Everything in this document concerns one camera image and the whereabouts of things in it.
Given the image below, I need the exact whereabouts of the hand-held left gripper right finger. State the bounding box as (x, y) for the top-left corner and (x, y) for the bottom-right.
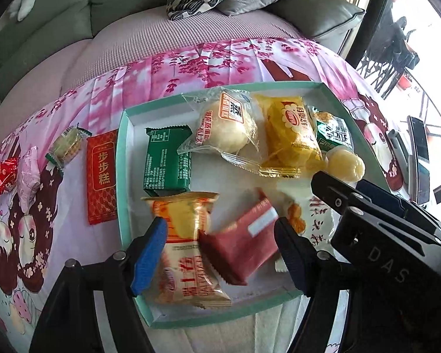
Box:
(274, 217), (350, 353)

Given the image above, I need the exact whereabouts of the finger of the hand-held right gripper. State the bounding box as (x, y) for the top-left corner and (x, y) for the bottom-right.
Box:
(310, 171), (364, 214)
(356, 179), (441, 232)

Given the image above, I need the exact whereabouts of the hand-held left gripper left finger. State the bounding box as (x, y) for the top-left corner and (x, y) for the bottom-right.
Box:
(29, 217), (168, 353)

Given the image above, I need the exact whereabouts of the white rice cake packet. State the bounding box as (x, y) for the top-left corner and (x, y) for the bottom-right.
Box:
(275, 187), (344, 274)

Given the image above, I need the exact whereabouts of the orange pastry packet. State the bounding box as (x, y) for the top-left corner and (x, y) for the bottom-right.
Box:
(140, 191), (232, 309)

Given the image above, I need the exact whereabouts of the dark red snack packet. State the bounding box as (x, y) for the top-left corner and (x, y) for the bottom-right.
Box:
(198, 187), (280, 285)

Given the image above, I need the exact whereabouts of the green and white cracker packet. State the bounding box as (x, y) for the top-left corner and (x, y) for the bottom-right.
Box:
(309, 106), (355, 153)

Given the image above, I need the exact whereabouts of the white tray with teal rim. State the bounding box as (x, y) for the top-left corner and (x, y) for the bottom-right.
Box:
(118, 81), (390, 329)

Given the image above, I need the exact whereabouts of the clear packet with pale bun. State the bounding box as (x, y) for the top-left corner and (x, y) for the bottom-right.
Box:
(178, 87), (260, 164)

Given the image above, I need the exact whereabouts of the grey remote control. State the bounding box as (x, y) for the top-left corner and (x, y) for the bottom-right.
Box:
(387, 129), (414, 199)

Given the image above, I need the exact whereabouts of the black smartphone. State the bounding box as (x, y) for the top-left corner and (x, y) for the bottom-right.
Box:
(407, 115), (431, 207)

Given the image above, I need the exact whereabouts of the yellow snack packet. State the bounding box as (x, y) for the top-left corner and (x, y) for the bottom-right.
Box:
(253, 95), (324, 179)

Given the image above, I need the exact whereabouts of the red gold-patterned snack packet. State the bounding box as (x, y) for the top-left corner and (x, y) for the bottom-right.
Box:
(86, 129), (119, 226)

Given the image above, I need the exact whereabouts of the dark green snack packet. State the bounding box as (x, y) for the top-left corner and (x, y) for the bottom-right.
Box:
(143, 125), (193, 197)

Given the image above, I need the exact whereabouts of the clear green-edged cookie packet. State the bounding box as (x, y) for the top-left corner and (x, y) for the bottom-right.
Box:
(46, 126), (92, 170)

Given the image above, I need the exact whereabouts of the pink snack packet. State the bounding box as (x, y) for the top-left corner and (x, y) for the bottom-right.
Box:
(18, 146), (41, 211)

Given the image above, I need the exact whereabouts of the black folding chair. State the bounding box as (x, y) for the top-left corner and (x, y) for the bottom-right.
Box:
(356, 16), (420, 96)

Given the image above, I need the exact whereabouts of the small red snack packet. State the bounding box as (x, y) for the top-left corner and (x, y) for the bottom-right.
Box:
(0, 157), (20, 198)

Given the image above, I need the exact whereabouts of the pink floral printed blanket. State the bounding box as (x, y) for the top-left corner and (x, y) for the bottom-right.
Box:
(0, 37), (412, 353)

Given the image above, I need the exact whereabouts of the pink waffle seat cover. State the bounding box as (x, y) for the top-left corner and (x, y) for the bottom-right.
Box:
(0, 7), (339, 126)

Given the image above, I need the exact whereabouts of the black window frame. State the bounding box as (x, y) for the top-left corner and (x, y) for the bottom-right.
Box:
(343, 0), (395, 67)

